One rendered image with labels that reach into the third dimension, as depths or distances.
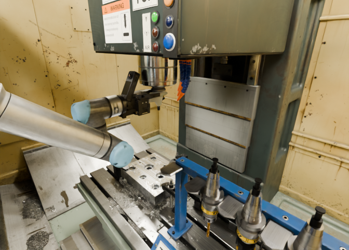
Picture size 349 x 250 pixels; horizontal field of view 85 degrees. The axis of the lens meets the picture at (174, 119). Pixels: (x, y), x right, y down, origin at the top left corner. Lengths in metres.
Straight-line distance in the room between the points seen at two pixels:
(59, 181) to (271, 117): 1.40
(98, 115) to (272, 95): 0.80
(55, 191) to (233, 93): 1.28
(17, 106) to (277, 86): 0.97
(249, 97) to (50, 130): 0.87
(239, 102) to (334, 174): 0.74
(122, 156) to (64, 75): 1.21
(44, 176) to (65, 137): 1.14
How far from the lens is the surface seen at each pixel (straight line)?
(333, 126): 1.40
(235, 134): 1.15
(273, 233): 0.53
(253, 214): 0.50
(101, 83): 1.80
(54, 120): 0.50
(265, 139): 1.13
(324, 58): 1.35
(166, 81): 0.75
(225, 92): 1.11
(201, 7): 0.49
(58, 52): 1.69
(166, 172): 0.64
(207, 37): 0.50
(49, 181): 1.61
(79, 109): 0.65
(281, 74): 1.03
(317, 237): 0.47
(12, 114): 0.47
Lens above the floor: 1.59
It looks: 20 degrees down
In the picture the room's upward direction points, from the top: 1 degrees clockwise
